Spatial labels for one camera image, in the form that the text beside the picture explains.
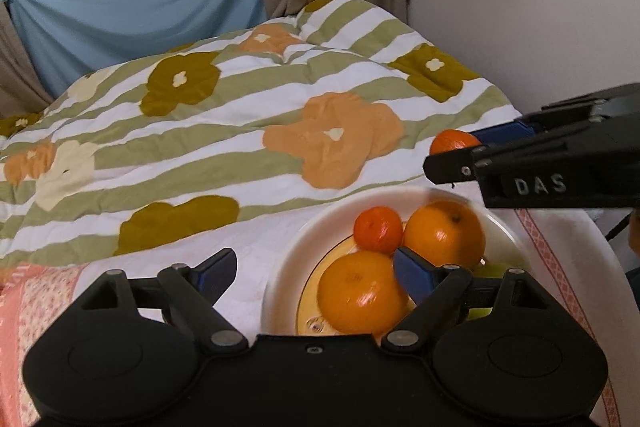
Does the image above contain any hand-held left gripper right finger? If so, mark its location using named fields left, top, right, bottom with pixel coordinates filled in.
left=381, top=246, right=559, bottom=354

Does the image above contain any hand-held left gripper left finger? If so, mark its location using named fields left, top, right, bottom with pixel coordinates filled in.
left=72, top=248, right=250, bottom=354

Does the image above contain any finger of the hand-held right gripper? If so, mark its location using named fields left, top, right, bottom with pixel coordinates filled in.
left=469, top=97, right=608, bottom=146
left=423, top=145, right=488, bottom=186

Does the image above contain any small mandarin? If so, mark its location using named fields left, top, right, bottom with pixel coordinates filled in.
left=430, top=130, right=482, bottom=156
left=353, top=205, right=404, bottom=255

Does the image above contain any large orange with dark stem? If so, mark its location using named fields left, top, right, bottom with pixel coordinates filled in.
left=403, top=200, right=487, bottom=269

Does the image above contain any cream bowl with bear print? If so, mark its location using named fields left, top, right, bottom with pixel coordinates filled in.
left=260, top=186, right=535, bottom=339

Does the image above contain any green apple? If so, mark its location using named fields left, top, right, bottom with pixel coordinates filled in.
left=467, top=261, right=532, bottom=321

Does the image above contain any floral striped blanket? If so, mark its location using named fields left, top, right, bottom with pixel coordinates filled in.
left=0, top=0, right=524, bottom=272

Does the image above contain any pink floral towel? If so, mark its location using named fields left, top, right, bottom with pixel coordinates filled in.
left=0, top=186, right=640, bottom=427

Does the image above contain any blue cloth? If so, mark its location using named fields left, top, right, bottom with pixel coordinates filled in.
left=0, top=0, right=268, bottom=98

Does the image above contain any black cable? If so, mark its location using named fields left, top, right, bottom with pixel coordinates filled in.
left=604, top=211, right=632, bottom=241

